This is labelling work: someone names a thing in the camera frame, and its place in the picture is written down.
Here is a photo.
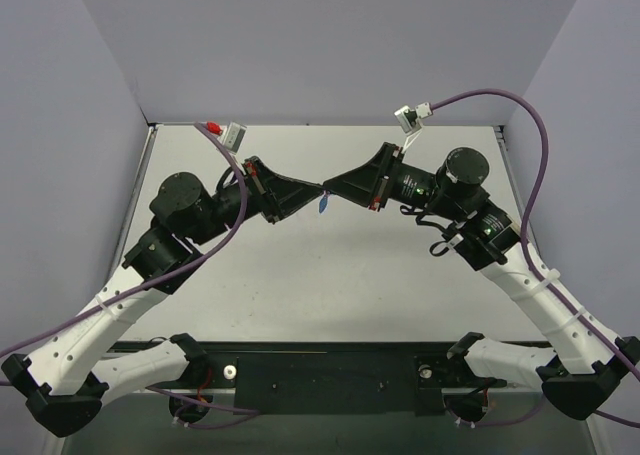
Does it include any blue key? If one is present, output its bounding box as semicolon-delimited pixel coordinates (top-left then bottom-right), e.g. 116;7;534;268
318;191;331;214

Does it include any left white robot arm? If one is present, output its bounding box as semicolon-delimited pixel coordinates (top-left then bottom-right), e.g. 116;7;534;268
1;157;323;438

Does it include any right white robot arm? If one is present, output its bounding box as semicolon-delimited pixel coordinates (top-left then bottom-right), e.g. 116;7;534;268
323;143;639;420

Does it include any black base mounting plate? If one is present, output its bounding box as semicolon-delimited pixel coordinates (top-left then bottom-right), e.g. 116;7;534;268
164;342;490;416

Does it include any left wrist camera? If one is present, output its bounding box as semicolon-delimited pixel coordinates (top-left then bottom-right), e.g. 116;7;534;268
220;122;247;154

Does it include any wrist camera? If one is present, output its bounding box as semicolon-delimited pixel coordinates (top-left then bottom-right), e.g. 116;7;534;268
394;105;422;152
220;122;247;154

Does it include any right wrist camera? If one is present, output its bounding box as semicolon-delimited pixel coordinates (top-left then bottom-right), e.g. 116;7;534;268
394;105;422;152

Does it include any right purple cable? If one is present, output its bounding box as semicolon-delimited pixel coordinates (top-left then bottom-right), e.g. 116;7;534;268
429;88;640;429

